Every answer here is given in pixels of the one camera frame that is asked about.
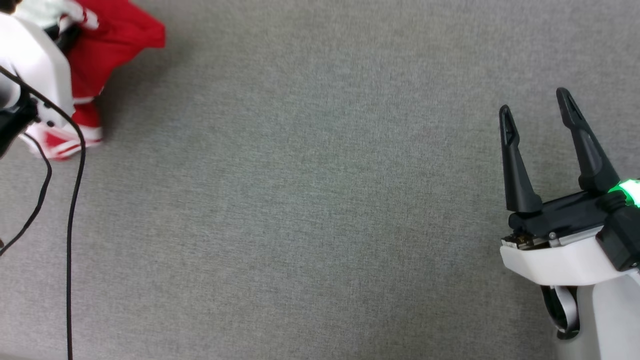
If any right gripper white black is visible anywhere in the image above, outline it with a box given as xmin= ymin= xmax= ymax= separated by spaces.
xmin=498 ymin=87 xmax=640 ymax=288

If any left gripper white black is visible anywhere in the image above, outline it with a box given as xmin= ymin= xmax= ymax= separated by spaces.
xmin=0 ymin=11 xmax=76 ymax=132

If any red white basketball jersey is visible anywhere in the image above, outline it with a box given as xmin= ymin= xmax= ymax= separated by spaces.
xmin=14 ymin=0 xmax=166 ymax=161

